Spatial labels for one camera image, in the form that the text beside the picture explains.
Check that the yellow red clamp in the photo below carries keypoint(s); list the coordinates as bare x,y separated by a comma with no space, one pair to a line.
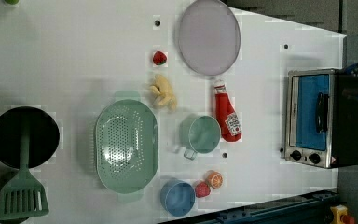
341,216

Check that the lilac round plate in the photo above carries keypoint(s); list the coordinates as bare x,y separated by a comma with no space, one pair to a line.
209,37

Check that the green cylinder at table edge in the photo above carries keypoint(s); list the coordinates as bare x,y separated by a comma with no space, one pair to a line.
12,2

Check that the toy strawberry near plate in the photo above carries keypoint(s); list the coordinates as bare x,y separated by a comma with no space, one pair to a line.
159,58

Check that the yellow toy banana bunch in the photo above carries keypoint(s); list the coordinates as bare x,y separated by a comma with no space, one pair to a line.
162,90

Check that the green perforated strainer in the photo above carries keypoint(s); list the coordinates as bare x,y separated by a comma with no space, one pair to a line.
126,146

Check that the green metal mug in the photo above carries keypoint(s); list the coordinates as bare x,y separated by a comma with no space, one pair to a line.
199,135

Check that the red felt ketchup bottle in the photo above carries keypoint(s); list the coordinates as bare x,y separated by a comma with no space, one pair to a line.
226,114

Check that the toy strawberry near cup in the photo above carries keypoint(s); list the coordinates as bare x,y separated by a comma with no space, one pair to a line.
202,190

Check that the toy orange half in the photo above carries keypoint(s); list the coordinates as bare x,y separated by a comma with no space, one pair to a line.
214,179

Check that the green slotted spatula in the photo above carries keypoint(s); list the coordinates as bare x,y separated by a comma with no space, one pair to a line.
23,195

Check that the silver toaster oven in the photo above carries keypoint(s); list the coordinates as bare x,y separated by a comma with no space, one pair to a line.
322,119

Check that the blue metal frame rail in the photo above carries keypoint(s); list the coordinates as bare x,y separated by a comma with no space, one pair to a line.
310,208

